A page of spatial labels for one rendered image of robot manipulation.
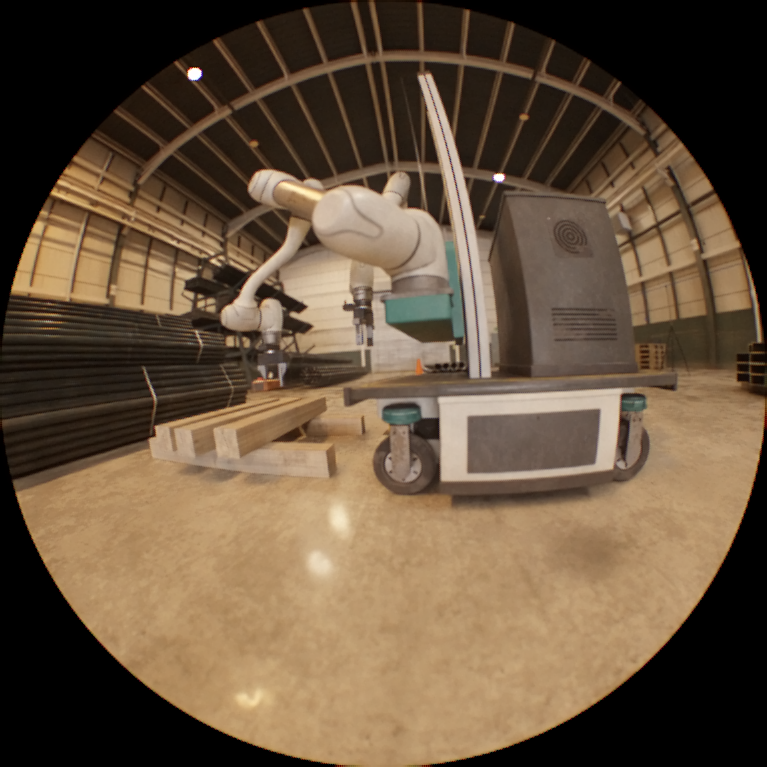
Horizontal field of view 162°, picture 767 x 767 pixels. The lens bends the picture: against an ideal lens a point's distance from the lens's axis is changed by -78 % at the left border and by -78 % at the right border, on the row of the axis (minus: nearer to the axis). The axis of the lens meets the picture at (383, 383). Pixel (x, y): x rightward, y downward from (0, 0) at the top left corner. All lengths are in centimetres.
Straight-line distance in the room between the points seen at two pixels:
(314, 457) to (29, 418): 142
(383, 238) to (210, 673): 78
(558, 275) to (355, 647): 86
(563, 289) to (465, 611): 72
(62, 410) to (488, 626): 177
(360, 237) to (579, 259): 57
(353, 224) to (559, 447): 65
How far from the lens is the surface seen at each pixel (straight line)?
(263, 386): 114
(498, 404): 62
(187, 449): 107
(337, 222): 54
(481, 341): 79
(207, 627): 51
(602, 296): 81
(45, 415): 166
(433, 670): 40
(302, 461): 97
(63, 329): 190
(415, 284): 67
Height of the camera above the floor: 36
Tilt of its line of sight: 3 degrees down
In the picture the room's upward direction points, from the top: 3 degrees counter-clockwise
